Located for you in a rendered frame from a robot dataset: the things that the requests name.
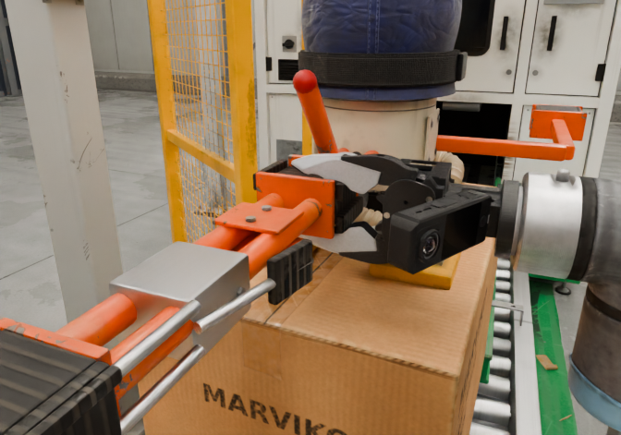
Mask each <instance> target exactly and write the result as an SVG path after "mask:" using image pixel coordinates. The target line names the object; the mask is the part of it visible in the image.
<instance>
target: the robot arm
mask: <svg viewBox="0 0 621 435"><path fill-rule="evenodd" d="M411 163H423V164H433V165H435V166H430V165H421V164H411ZM291 165H292V166H293V167H295V168H296V169H298V170H299V171H300V172H301V173H302V174H304V175H319V176H320V177H321V178H323V179H331V180H336V181H339V182H341V183H344V184H345V185H346V186H347V187H348V188H349V189H350V190H352V191H354V192H357V193H359V194H365V193H366V192H368V191H369V190H371V189H372V188H374V187H375V186H377V185H383V186H389V187H388V189H387V190H386V191H380V192H379V194H378V195H377V200H379V201H380V202H381V203H382V204H383V219H382V220H381V221H380V222H378V224H376V226H370V225H369V224H368V223H367V222H364V221H362V222H354V223H352V224H351V225H350V226H349V227H348V228H347V229H346V230H345V232H344V233H343V234H339V233H337V232H336V231H335V236H334V238H333V239H328V238H322V237H317V236H305V235H300V236H298V237H301V238H304V239H309V240H311V241H312V244H313V245H314V246H316V247H318V248H322V249H325V250H328V251H331V252H334V253H337V254H339V255H340V256H342V257H346V258H350V259H353V260H359V261H363V262H367V263H371V264H386V263H389V264H391V265H393V266H396V267H397V268H399V269H401V270H403V271H405V272H409V273H411V274H415V273H417V272H420V271H423V270H425V269H427V268H429V267H431V266H433V265H434V264H436V263H439V262H441V261H443V260H446V259H448V258H450V257H452V256H454V255H456V254H458V253H460V252H462V251H464V250H466V249H468V248H472V247H474V246H476V245H478V244H480V243H481V242H483V241H484V240H485V237H486V236H487V237H493V238H495V242H494V253H493V256H494V257H497V258H503V259H509V257H510V255H512V268H513V269H514V271H515V272H526V273H532V274H538V275H543V276H549V277H554V278H561V279H568V280H575V281H580V282H585V283H588V285H587V289H586V293H585V297H584V301H583V306H582V310H581V314H580V319H579V324H578V331H577V336H576V340H575V344H574V349H573V352H572V353H570V355H569V363H570V368H569V373H568V385H569V389H570V391H571V392H572V394H573V396H574V397H575V399H576V400H577V401H578V404H580V405H581V406H582V407H583V408H584V409H585V410H586V411H587V412H588V413H589V414H591V415H592V416H593V417H595V418H596V419H598V420H599V421H601V422H602V423H603V424H605V425H607V426H609V427H610V428H612V429H616V430H618V431H620V432H621V180H616V179H606V178H596V177H586V176H576V175H570V172H569V170H568V169H565V168H561V169H558V170H557V174H556V175H552V174H547V173H537V172H527V173H526V174H524V176H523V179H522V183H521V187H520V186H519V181H515V180H505V179H504V181H503V184H497V187H483V186H473V185H464V184H455V179H452V178H451V170H452V163H445V162H435V161H423V160H413V159H403V158H401V160H400V159H398V158H396V157H394V156H391V155H387V154H380V153H373V154H362V155H357V154H355V153H352V152H340V153H323V154H312V155H307V156H304V157H301V158H298V159H296V160H294V161H292V163H291Z"/></svg>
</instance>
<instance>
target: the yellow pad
mask: <svg viewBox="0 0 621 435"><path fill-rule="evenodd" d="M461 253H462V252H460V253H458V254H456V255H454V256H452V257H450V258H448V259H446V260H443V261H441V262H439V263H436V264H434V265H433V266H431V267H429V268H427V269H425V270H423V271H420V272H417V273H415V274H411V273H409V272H405V271H403V270H401V269H399V268H397V267H396V266H393V265H391V264H389V263H386V264H371V265H370V274H371V276H374V277H380V278H384V279H389V280H395V281H399V282H404V283H410V284H418V285H424V286H429V287H433V288H439V289H444V290H450V289H451V287H452V284H453V281H454V278H455V275H456V271H457V265H458V263H459V259H460V256H461Z"/></svg>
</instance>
